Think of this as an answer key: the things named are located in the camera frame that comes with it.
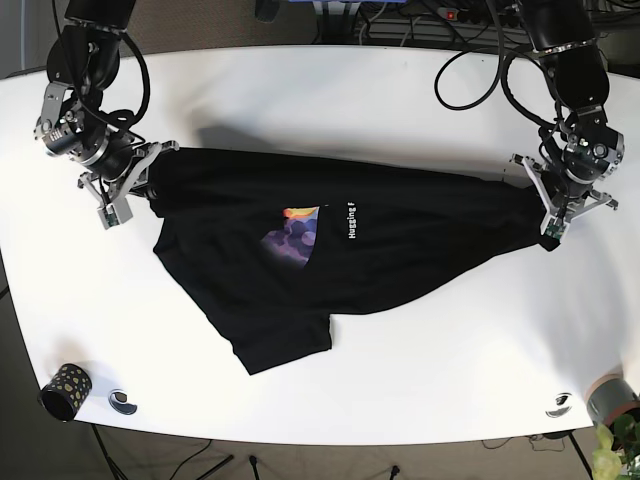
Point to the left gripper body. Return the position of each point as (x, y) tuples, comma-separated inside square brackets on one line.
[(563, 199)]

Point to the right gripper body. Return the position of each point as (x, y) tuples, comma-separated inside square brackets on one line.
[(113, 207)]

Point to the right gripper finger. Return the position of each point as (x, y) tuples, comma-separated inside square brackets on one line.
[(156, 186)]

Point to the black printed T-shirt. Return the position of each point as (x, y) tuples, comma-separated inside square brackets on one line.
[(270, 246)]

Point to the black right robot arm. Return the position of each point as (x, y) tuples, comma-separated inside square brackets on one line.
[(83, 62)]

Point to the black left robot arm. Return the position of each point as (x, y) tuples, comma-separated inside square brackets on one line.
[(577, 147)]

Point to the right silver table grommet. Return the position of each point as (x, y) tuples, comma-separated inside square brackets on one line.
[(561, 404)]

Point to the silver table grommet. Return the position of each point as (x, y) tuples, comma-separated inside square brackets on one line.
[(561, 404), (120, 402)]

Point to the grey plant pot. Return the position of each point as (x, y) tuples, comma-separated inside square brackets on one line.
[(609, 398)]

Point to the left silver table grommet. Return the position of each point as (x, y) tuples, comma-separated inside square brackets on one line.
[(120, 402)]

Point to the black dotted cup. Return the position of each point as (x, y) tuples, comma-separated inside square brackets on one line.
[(65, 393)]

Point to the green potted plant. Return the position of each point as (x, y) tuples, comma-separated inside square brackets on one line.
[(617, 454)]

